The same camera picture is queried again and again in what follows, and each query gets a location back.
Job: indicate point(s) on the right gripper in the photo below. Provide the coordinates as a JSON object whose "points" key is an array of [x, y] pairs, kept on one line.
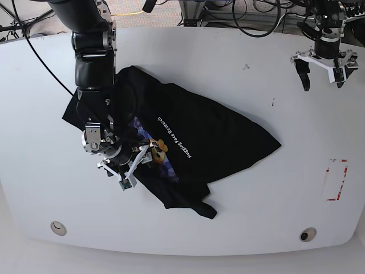
{"points": [[120, 157]]}

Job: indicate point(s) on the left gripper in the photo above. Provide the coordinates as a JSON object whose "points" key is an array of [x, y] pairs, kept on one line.
{"points": [[327, 55]]}

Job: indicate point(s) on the black printed T-shirt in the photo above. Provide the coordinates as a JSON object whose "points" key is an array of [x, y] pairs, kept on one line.
{"points": [[198, 141]]}

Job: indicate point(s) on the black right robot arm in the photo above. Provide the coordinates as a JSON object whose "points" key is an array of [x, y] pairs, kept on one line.
{"points": [[94, 43]]}

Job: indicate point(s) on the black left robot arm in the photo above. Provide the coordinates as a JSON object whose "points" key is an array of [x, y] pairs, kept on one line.
{"points": [[324, 24]]}

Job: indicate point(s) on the left table grommet hole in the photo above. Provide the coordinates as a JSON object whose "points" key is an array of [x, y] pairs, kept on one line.
{"points": [[58, 228]]}

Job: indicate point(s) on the table grommet hole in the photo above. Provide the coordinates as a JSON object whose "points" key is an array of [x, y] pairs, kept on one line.
{"points": [[308, 234], [58, 228]]}

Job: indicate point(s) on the red tape rectangle marking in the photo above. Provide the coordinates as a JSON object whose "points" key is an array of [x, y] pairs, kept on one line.
{"points": [[334, 179]]}

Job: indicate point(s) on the right table grommet hole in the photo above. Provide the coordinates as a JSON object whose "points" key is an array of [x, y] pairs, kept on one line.
{"points": [[308, 234]]}

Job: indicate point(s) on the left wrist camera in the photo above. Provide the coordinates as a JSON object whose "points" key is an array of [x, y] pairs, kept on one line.
{"points": [[339, 77]]}

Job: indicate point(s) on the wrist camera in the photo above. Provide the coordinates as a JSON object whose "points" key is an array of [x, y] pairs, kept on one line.
{"points": [[127, 183], [339, 77]]}

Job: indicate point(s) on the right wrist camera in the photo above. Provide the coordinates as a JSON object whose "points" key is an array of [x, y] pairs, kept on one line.
{"points": [[127, 183]]}

